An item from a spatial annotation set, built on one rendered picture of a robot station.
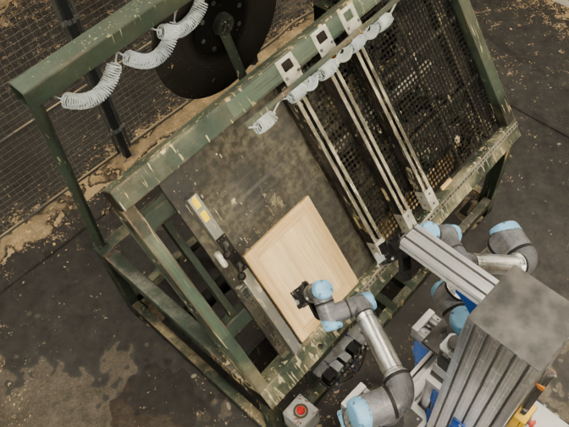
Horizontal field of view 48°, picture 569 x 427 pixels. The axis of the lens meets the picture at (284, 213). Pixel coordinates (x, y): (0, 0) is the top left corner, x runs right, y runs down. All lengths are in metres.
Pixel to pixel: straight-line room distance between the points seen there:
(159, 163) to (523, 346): 1.46
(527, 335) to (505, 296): 0.13
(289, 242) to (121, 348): 1.72
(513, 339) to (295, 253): 1.34
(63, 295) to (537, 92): 3.92
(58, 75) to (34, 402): 2.39
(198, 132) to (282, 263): 0.77
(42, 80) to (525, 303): 1.85
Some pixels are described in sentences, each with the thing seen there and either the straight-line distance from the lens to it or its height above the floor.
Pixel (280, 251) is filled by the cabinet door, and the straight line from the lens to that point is 2.97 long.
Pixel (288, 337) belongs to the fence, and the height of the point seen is 0.98.
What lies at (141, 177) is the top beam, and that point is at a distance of 2.52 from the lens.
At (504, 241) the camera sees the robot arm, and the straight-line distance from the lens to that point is 2.67.
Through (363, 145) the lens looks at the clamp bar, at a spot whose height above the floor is 1.38.
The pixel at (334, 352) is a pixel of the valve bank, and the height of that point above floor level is 0.74.
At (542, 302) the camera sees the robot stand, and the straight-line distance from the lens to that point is 2.07.
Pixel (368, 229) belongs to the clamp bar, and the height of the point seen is 1.10.
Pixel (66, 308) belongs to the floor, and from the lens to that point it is 4.60.
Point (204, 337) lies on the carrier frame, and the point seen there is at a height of 0.79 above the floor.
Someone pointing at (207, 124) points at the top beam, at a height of 1.90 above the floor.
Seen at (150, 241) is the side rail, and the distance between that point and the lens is 2.61.
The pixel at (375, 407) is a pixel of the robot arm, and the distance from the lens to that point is 2.23.
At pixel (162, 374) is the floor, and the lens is 4.19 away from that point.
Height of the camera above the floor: 3.79
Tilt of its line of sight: 55 degrees down
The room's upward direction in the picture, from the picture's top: 7 degrees counter-clockwise
